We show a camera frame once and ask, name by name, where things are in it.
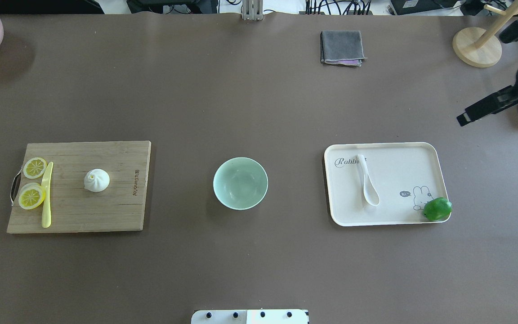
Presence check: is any yellow plastic knife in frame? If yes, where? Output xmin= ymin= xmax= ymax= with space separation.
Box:
xmin=41 ymin=162 xmax=54 ymax=228

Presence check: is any grey folded cloth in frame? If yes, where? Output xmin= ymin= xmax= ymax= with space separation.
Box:
xmin=320 ymin=30 xmax=366 ymax=67

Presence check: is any mint green bowl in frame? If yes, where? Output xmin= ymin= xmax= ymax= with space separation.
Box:
xmin=213 ymin=157 xmax=269 ymax=211

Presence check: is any bamboo cutting board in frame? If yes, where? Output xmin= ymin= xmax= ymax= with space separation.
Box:
xmin=7 ymin=141 xmax=152 ymax=234

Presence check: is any white ceramic spoon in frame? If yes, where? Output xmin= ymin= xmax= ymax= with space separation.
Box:
xmin=357 ymin=154 xmax=380 ymax=207

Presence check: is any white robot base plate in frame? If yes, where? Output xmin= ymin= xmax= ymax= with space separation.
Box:
xmin=191 ymin=308 xmax=310 ymax=324

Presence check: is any cream rabbit tray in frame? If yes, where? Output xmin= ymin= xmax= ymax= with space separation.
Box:
xmin=323 ymin=142 xmax=448 ymax=226

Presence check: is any wooden mug tree stand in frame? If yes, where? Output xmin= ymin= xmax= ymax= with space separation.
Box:
xmin=452 ymin=0 xmax=518 ymax=68

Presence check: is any green lime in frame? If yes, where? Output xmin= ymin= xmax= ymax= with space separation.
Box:
xmin=423 ymin=197 xmax=452 ymax=221

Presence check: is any white steamed bun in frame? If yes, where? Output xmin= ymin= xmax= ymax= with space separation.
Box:
xmin=84 ymin=168 xmax=111 ymax=193

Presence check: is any lemon slice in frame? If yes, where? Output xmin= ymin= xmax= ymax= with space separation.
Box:
xmin=22 ymin=157 xmax=48 ymax=179
xmin=17 ymin=183 xmax=46 ymax=211

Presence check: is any lower lemon slice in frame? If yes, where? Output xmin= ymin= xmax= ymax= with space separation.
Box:
xmin=17 ymin=183 xmax=46 ymax=211

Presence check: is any upper lemon slice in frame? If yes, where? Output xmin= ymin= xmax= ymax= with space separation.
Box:
xmin=22 ymin=157 xmax=48 ymax=179

